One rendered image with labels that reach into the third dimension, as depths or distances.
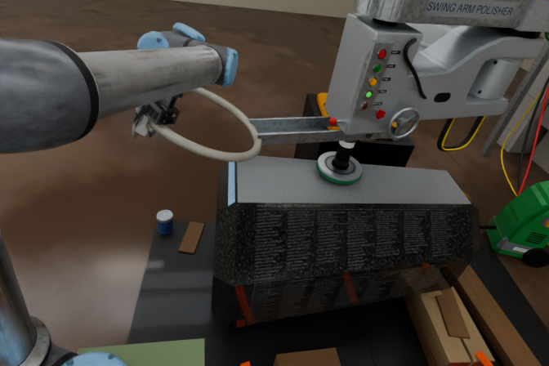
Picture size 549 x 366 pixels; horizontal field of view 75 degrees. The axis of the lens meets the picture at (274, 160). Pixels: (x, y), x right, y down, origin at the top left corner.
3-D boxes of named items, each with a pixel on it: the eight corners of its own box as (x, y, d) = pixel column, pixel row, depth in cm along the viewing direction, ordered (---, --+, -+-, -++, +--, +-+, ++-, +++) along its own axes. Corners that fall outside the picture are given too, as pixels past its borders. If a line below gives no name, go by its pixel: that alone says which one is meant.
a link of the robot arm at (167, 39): (179, 38, 80) (201, 36, 91) (132, 27, 81) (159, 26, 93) (175, 80, 84) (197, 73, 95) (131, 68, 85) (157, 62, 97)
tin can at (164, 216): (174, 223, 240) (173, 209, 232) (172, 234, 232) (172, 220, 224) (158, 223, 237) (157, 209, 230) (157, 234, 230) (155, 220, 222)
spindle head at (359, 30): (387, 110, 173) (422, 15, 147) (415, 136, 157) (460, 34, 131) (321, 114, 161) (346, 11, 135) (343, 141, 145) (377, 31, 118)
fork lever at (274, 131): (381, 119, 174) (386, 110, 171) (405, 141, 160) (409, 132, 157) (246, 124, 149) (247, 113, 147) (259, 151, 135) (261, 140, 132)
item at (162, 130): (241, 107, 161) (243, 101, 160) (276, 176, 125) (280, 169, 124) (129, 68, 135) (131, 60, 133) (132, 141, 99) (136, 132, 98)
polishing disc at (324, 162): (320, 179, 161) (320, 176, 160) (314, 151, 178) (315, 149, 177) (365, 183, 163) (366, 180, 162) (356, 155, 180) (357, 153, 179)
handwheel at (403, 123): (399, 127, 156) (412, 95, 147) (413, 140, 149) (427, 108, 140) (371, 128, 151) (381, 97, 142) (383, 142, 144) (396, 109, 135)
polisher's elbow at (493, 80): (451, 85, 171) (470, 45, 159) (473, 80, 180) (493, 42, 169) (488, 104, 159) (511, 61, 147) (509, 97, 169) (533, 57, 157)
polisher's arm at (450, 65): (463, 113, 192) (512, 20, 162) (497, 137, 175) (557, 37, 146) (344, 121, 167) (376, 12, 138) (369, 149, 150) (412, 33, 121)
